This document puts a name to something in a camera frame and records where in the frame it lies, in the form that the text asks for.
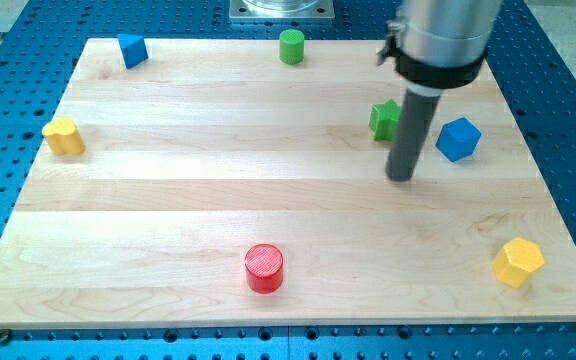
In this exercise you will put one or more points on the yellow hexagon block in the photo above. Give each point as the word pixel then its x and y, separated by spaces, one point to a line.
pixel 517 261

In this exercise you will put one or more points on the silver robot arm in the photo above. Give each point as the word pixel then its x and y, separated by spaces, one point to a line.
pixel 436 45

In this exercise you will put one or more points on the green cylinder block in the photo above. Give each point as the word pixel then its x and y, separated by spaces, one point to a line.
pixel 291 46

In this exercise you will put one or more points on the blue triangle block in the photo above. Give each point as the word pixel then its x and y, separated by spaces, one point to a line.
pixel 133 49

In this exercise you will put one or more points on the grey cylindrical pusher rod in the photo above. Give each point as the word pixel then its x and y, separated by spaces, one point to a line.
pixel 413 126

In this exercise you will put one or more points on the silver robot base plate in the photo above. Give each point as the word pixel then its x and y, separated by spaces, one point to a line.
pixel 281 9

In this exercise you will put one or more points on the yellow heart block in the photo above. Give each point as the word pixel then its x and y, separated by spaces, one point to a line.
pixel 63 137

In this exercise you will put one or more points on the red cylinder block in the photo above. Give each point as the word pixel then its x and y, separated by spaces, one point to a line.
pixel 264 265

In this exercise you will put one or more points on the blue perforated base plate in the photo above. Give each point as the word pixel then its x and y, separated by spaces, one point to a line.
pixel 37 56

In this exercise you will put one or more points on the blue hexagon block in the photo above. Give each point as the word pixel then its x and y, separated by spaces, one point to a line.
pixel 458 139

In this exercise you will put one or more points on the green star block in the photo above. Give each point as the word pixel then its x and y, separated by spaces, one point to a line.
pixel 384 118

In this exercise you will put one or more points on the wooden board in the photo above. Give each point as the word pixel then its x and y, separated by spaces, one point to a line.
pixel 213 146

